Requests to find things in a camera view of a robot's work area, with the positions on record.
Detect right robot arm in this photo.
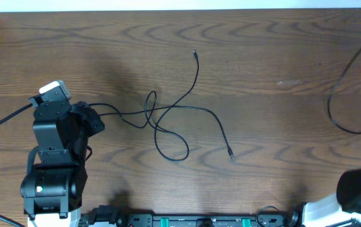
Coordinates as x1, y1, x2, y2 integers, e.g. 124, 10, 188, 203
293, 169, 361, 227

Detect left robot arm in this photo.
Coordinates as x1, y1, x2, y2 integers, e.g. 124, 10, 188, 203
20, 101, 105, 226

